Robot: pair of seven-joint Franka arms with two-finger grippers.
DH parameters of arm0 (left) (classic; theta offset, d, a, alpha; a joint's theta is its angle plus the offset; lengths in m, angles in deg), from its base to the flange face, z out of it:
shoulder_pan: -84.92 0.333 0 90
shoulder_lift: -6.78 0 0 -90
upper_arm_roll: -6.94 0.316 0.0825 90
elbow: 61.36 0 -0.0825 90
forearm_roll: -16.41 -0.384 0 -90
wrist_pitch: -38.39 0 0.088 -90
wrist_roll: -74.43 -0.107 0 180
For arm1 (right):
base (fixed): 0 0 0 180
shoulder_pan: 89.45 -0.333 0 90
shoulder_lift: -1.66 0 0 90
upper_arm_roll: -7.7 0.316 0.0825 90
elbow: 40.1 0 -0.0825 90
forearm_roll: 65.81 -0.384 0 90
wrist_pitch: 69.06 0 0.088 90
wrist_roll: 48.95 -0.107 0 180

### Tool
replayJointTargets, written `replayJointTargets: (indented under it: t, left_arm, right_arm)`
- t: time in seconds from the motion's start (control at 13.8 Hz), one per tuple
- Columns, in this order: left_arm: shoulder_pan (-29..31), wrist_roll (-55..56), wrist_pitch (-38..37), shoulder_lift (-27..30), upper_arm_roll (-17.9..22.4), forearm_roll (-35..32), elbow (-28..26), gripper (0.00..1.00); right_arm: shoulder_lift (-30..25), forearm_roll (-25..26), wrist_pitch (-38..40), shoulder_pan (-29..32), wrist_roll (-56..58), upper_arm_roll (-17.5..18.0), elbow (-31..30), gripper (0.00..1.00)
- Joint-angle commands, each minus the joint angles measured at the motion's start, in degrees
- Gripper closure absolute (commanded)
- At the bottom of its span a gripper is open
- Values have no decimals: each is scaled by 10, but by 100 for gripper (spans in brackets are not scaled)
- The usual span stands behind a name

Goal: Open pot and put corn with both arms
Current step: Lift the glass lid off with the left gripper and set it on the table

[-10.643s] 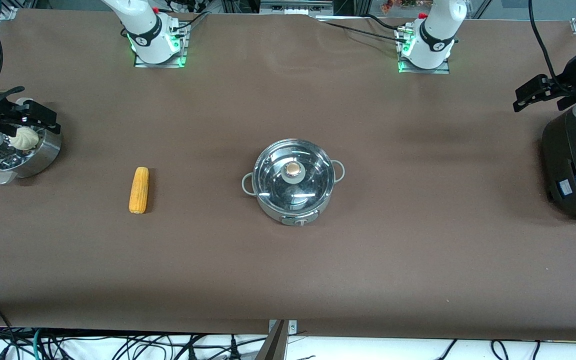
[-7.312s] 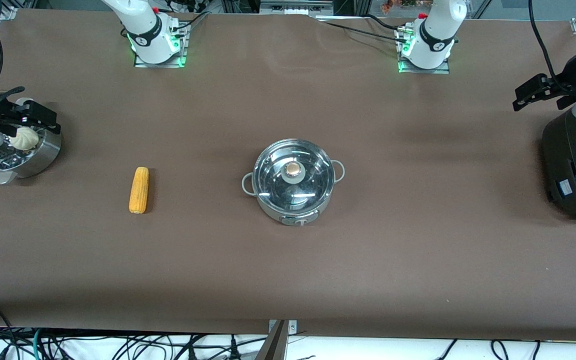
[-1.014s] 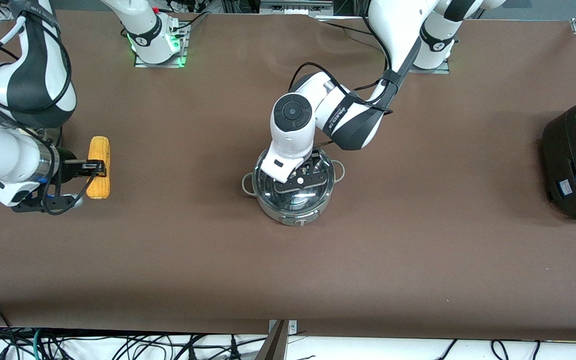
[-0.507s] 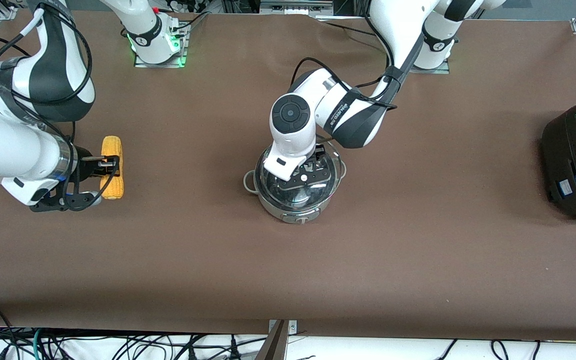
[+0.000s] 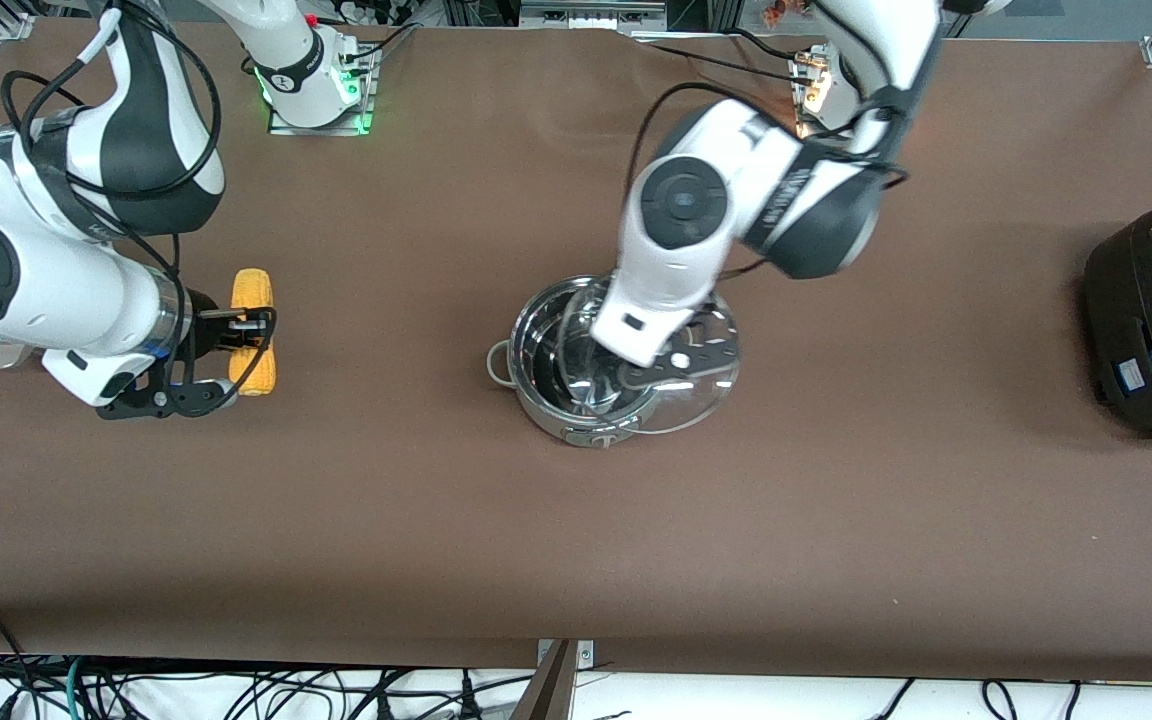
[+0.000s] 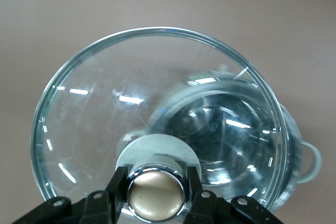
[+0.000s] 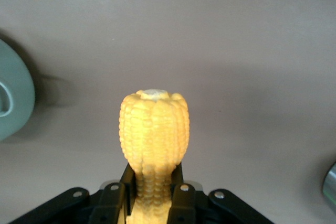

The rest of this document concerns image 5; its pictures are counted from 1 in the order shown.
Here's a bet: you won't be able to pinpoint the brown table cover sheet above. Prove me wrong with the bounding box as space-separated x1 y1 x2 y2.
0 15 1152 683

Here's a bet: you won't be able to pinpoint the grey camera stand pole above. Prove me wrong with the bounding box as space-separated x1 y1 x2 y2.
509 640 577 720

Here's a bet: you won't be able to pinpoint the stainless steel pot grey handles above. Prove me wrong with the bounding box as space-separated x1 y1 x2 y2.
484 275 682 449

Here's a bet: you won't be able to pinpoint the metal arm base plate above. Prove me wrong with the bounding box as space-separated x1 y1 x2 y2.
266 42 378 137
788 45 842 131

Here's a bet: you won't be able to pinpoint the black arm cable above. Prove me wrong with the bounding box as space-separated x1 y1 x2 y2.
624 78 912 281
0 0 282 411

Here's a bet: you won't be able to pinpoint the grey power strip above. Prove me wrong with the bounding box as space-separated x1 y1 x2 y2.
519 0 669 32

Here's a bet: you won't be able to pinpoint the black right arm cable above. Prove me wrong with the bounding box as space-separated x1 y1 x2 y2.
0 0 282 411

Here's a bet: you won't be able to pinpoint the yellow corn cob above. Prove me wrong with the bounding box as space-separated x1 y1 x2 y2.
228 268 278 398

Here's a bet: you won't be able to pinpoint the green floor cable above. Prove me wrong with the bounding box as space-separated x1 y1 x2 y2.
62 655 89 720

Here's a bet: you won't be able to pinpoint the black table cable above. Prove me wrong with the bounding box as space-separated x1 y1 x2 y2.
341 20 425 63
636 40 819 89

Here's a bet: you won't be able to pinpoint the glass pot lid with knob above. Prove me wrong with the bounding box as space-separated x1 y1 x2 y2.
556 280 743 438

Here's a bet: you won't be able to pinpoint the colourful artificial flowers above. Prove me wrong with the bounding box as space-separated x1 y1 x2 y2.
760 0 822 28

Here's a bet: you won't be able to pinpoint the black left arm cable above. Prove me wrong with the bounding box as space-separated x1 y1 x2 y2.
624 78 912 281

